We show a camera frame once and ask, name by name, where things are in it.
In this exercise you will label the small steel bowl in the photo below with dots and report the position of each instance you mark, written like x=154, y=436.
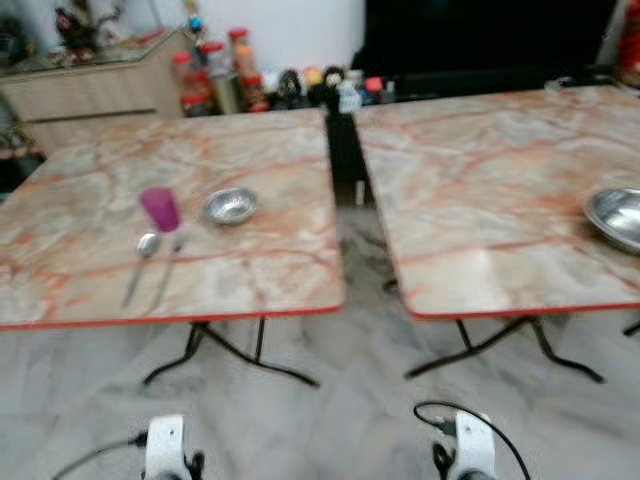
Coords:
x=230, y=206

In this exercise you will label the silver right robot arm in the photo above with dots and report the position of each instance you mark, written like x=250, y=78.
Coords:
x=477, y=476

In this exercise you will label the large steel bowl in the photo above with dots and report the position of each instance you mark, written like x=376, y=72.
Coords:
x=616, y=218

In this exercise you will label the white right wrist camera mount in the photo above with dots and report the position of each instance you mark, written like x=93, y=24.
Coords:
x=474, y=440

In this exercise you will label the light wooden cabinet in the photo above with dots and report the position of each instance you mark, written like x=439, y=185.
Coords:
x=90, y=95

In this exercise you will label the steel spoon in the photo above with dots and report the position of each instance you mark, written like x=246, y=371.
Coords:
x=147, y=244

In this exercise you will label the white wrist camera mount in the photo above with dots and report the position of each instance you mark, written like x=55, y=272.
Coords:
x=165, y=445
x=474, y=440

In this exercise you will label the black folding table legs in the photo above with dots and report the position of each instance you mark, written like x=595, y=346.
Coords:
x=470, y=345
x=260, y=340

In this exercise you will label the steel fork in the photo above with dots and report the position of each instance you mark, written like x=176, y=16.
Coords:
x=166, y=272

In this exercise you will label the purple plastic cup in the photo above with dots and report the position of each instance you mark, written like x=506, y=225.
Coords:
x=160, y=208

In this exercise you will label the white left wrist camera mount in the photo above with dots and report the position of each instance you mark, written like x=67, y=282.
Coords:
x=165, y=445

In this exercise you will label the red lid plastic jar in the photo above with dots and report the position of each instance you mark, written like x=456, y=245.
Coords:
x=185, y=82

